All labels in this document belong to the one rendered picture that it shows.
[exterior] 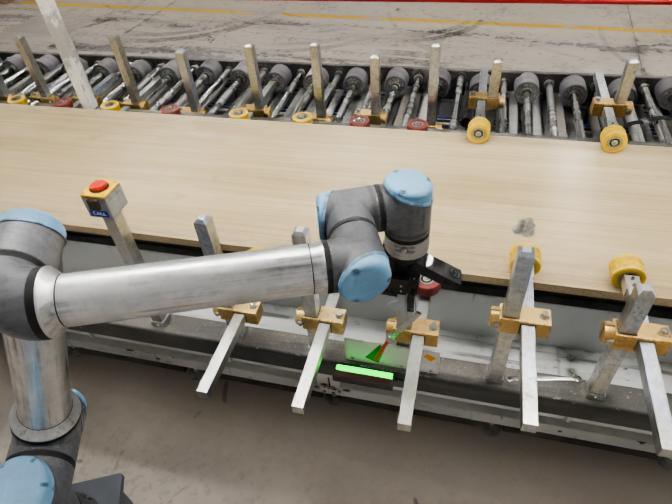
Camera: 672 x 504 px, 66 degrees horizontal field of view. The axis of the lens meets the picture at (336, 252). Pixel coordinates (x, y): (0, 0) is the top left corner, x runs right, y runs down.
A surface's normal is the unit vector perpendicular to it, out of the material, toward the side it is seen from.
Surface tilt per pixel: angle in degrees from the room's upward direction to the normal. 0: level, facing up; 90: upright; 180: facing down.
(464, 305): 90
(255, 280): 56
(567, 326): 90
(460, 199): 0
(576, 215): 0
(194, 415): 0
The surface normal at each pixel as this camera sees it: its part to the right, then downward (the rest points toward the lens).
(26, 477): -0.05, -0.67
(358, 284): 0.26, 0.66
